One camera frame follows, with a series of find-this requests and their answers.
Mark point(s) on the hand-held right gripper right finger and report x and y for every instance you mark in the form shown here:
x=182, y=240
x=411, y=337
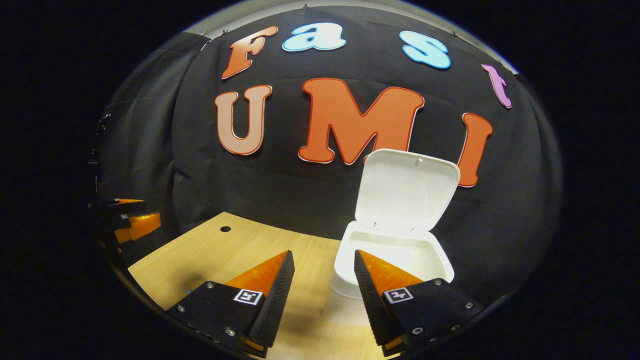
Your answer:
x=372, y=305

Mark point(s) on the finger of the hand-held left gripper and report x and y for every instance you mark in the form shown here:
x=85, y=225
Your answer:
x=142, y=226
x=125, y=206

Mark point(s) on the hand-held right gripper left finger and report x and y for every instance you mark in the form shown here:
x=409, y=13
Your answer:
x=277, y=300

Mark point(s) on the white desktop garbage bin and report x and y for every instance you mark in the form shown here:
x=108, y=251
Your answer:
x=405, y=190

